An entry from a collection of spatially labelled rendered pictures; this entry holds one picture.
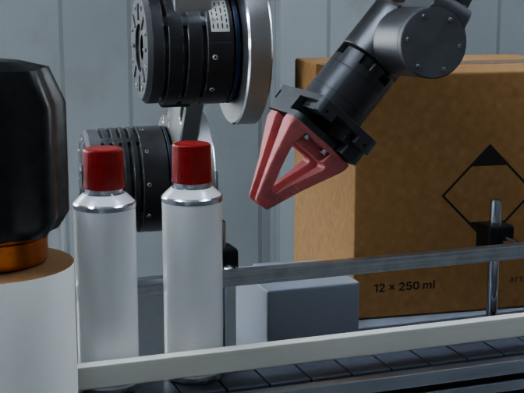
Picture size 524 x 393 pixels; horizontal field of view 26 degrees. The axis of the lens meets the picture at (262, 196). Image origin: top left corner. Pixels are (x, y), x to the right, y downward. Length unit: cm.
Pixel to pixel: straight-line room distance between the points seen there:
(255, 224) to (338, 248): 230
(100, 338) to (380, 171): 41
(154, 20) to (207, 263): 49
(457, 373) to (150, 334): 39
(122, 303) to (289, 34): 252
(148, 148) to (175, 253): 91
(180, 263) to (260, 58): 47
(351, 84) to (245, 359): 25
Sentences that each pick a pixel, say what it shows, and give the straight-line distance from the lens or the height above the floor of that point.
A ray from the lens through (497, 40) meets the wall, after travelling 379.
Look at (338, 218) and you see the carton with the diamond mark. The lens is 128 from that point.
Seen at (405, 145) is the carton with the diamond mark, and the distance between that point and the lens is 123.
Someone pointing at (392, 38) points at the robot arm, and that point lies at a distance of 92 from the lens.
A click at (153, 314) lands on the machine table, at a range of 135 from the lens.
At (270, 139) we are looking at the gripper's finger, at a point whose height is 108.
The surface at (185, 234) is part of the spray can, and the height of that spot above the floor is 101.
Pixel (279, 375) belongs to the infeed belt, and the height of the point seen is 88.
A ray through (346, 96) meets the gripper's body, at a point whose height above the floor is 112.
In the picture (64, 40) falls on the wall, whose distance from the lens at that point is 339.
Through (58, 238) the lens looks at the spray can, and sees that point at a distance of 92.
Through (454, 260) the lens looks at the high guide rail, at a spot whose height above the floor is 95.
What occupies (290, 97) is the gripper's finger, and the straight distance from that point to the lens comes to 98.
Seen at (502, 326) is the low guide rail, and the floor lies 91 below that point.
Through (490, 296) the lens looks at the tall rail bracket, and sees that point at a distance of 122.
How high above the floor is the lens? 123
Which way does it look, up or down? 11 degrees down
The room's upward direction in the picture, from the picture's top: straight up
